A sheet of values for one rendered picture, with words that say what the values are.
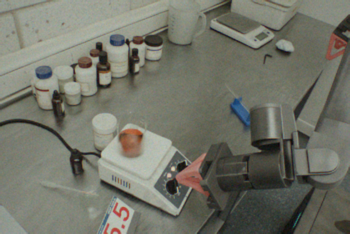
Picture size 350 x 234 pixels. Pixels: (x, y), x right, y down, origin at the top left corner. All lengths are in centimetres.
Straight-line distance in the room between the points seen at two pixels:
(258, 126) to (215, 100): 51
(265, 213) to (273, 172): 125
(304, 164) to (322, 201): 95
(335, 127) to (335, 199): 97
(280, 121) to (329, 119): 7
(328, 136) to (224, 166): 16
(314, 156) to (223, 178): 14
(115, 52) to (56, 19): 20
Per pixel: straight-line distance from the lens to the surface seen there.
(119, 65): 98
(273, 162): 44
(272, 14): 156
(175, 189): 64
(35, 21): 96
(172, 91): 97
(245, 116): 93
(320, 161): 42
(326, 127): 45
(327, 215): 134
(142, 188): 64
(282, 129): 47
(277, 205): 174
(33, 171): 76
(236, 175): 47
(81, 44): 103
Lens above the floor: 133
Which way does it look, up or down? 41 degrees down
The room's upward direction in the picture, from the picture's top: 10 degrees clockwise
